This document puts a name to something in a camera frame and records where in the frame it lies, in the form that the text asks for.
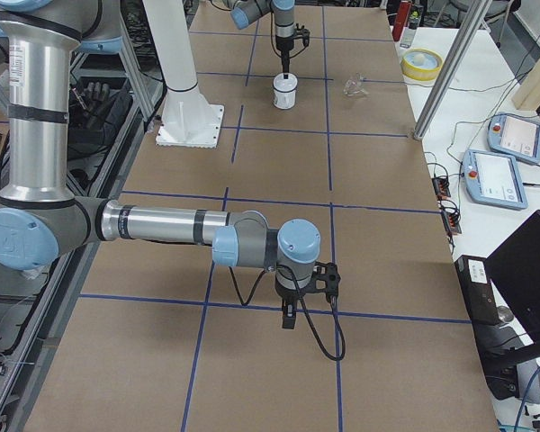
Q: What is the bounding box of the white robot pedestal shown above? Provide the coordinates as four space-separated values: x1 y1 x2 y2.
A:
143 0 224 149

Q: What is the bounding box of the far teach pendant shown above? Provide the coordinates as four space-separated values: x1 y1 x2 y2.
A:
487 112 540 165

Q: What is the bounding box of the black computer monitor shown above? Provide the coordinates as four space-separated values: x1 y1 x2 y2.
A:
485 210 540 342

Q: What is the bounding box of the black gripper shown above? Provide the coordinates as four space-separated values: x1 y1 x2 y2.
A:
275 36 294 79
276 282 305 329

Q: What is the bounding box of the black desktop box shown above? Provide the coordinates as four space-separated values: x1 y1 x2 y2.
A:
454 255 515 326

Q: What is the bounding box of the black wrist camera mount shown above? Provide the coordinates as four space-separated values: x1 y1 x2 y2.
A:
293 23 311 49

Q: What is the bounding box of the small white bowl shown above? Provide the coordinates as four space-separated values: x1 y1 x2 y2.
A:
273 73 298 94

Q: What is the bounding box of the aluminium frame post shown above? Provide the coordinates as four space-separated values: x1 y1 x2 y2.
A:
413 0 492 140

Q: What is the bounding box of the near teach pendant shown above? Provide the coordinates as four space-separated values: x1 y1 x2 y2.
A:
462 149 528 210

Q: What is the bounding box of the white enamel cup blue rim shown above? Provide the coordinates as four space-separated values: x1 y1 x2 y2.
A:
274 89 297 110

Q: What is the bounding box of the red bottle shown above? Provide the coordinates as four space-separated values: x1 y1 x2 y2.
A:
392 0 411 41

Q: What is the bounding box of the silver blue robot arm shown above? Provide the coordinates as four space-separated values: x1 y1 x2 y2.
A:
0 1 337 329
211 0 296 58

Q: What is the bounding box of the teach pendant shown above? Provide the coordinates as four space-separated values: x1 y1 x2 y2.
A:
487 112 540 165
462 149 528 210

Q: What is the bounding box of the wooden board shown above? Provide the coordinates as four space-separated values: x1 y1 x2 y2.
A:
512 59 540 111

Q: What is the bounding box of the yellow tape roll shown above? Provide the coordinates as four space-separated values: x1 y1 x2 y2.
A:
400 49 443 82

